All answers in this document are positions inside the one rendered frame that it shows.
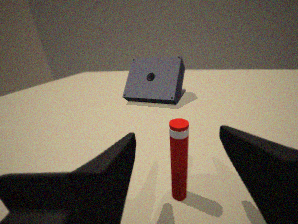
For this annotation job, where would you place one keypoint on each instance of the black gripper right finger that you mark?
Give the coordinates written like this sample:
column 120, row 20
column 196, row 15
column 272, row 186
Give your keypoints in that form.
column 269, row 171

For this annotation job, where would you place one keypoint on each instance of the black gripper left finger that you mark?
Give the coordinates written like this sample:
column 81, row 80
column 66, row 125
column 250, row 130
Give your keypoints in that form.
column 95, row 192

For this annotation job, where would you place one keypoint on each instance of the grey square panel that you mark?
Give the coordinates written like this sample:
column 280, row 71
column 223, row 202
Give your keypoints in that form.
column 155, row 80

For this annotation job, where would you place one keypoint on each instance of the red peg with white band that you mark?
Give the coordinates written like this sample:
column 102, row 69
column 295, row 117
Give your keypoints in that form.
column 179, row 139

